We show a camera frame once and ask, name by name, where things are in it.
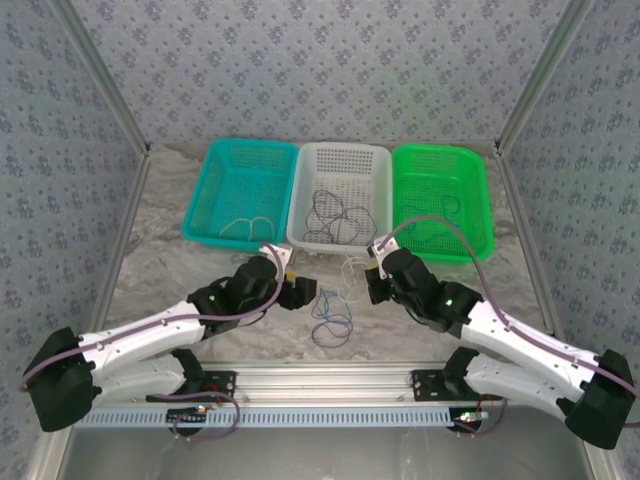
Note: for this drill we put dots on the aluminium frame post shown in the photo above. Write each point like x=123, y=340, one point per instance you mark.
x=100, y=75
x=545, y=75

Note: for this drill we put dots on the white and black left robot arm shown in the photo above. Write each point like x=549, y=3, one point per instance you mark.
x=145, y=335

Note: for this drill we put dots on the small circuit board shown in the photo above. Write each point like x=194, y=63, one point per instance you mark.
x=470, y=417
x=192, y=414

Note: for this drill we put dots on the teal plastic basket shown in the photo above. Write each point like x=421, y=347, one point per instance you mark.
x=235, y=190

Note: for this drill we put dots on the green plastic basket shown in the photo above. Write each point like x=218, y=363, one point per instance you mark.
x=440, y=175

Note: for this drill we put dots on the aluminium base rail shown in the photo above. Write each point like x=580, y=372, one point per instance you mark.
x=320, y=382

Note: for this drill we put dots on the aluminium table side rail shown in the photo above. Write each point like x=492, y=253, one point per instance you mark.
x=525, y=240
x=125, y=225

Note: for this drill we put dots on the white plastic basket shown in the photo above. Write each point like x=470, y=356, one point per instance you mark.
x=340, y=170

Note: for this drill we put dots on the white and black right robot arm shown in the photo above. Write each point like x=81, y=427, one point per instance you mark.
x=525, y=345

